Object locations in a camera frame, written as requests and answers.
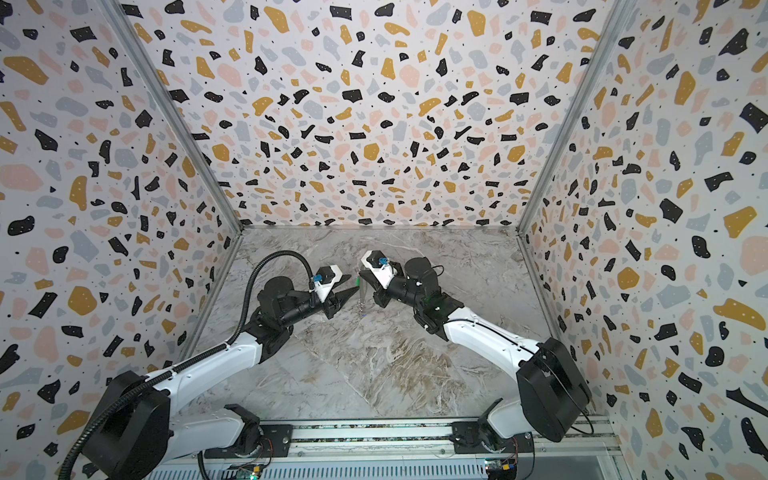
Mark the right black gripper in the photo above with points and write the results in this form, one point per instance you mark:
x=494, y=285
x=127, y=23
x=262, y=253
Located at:
x=380, y=291

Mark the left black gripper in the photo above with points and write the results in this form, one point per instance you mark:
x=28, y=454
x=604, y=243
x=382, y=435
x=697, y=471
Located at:
x=327, y=302

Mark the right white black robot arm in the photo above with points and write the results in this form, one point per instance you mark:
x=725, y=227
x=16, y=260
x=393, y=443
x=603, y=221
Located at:
x=551, y=391

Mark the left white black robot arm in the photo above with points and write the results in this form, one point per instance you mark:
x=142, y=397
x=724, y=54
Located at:
x=135, y=427

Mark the left electronics board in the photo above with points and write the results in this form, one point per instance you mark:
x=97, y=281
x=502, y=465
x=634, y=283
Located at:
x=249, y=471

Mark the electronics board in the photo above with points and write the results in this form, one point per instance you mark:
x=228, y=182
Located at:
x=249, y=471
x=502, y=469

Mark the right electronics board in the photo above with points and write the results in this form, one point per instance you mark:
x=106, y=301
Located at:
x=502, y=469

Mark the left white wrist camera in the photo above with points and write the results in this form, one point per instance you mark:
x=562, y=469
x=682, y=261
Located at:
x=325, y=280

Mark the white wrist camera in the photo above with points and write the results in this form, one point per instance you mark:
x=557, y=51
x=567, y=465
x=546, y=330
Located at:
x=379, y=265
x=325, y=280

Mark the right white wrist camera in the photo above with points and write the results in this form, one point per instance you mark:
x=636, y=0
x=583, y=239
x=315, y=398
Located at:
x=379, y=265

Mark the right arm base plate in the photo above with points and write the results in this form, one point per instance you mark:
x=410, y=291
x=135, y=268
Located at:
x=476, y=437

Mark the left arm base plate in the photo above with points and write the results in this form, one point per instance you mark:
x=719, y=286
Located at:
x=267, y=441

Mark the left aluminium corner post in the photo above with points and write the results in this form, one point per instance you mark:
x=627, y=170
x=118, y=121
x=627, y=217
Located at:
x=129, y=40

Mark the aluminium corner post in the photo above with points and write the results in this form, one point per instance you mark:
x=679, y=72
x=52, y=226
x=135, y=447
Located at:
x=615, y=24
x=129, y=40

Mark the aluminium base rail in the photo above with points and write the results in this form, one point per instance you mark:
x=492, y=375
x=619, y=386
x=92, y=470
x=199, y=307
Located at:
x=413, y=449

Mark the right aluminium corner post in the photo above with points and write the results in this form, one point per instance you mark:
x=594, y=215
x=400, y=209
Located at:
x=615, y=24

